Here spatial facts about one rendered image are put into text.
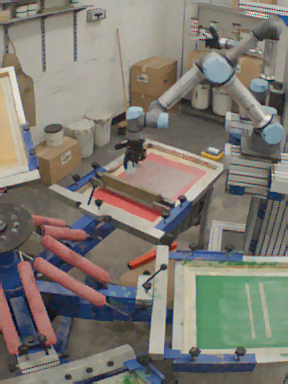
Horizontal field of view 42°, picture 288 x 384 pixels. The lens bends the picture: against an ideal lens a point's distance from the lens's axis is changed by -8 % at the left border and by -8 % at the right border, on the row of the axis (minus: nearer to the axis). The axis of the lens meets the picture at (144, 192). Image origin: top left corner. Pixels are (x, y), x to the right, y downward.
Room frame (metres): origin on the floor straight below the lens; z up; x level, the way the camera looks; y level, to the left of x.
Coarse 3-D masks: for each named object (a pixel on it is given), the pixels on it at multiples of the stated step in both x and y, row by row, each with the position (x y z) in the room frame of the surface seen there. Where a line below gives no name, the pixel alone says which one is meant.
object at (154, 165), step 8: (144, 160) 2.17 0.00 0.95; (152, 160) 2.18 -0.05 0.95; (160, 160) 2.18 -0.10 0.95; (168, 160) 2.18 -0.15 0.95; (136, 168) 2.07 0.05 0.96; (144, 168) 2.07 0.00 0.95; (152, 168) 2.08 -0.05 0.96; (160, 168) 2.08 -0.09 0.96; (168, 168) 2.08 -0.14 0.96; (120, 176) 1.98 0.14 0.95; (136, 176) 1.98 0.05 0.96; (144, 176) 1.98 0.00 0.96; (152, 176) 1.99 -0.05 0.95; (144, 184) 1.90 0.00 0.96; (96, 192) 1.80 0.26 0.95; (104, 192) 1.81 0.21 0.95; (112, 192) 1.81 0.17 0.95; (104, 200) 1.73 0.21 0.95; (112, 200) 1.73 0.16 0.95; (120, 200) 1.74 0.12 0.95; (128, 200) 1.74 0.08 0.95
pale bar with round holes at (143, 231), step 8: (56, 192) 1.67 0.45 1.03; (64, 192) 1.67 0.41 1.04; (72, 192) 1.67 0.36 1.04; (64, 200) 1.64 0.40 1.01; (72, 200) 1.61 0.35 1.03; (80, 200) 1.60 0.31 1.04; (88, 200) 1.61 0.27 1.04; (104, 208) 1.54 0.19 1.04; (112, 216) 1.48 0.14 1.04; (120, 216) 1.48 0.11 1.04; (112, 224) 1.47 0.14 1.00; (120, 224) 1.46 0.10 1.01; (128, 224) 1.43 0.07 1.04; (136, 224) 1.43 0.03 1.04; (144, 224) 1.43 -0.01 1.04; (128, 232) 1.42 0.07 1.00; (136, 232) 1.40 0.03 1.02; (144, 232) 1.37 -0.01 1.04; (152, 232) 1.37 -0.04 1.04; (160, 232) 1.37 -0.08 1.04; (152, 240) 1.35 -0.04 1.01
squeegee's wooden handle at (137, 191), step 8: (104, 176) 1.82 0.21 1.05; (112, 176) 1.80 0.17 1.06; (104, 184) 1.82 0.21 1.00; (112, 184) 1.79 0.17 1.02; (120, 184) 1.76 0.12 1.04; (128, 184) 1.73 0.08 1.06; (136, 184) 1.73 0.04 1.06; (128, 192) 1.73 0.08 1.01; (136, 192) 1.70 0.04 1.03; (144, 192) 1.68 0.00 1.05; (152, 192) 1.66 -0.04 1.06; (144, 200) 1.68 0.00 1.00; (152, 200) 1.65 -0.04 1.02; (160, 200) 1.65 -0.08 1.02
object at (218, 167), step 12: (144, 144) 2.32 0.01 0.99; (156, 144) 2.33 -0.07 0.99; (120, 156) 2.15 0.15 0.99; (180, 156) 2.22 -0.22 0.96; (192, 156) 2.18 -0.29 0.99; (108, 168) 2.00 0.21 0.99; (216, 168) 2.07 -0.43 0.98; (216, 180) 1.96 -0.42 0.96; (192, 192) 1.78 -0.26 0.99; (204, 192) 1.83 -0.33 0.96; (192, 204) 1.71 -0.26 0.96; (132, 216) 1.55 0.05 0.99
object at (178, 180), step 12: (180, 168) 2.09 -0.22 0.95; (192, 168) 2.09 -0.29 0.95; (156, 180) 1.94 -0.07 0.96; (168, 180) 1.95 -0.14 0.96; (180, 180) 1.95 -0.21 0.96; (192, 180) 1.96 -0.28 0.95; (168, 192) 1.82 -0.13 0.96; (180, 192) 1.83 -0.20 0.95; (132, 204) 1.70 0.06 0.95; (144, 216) 1.60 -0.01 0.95; (156, 216) 1.60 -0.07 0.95
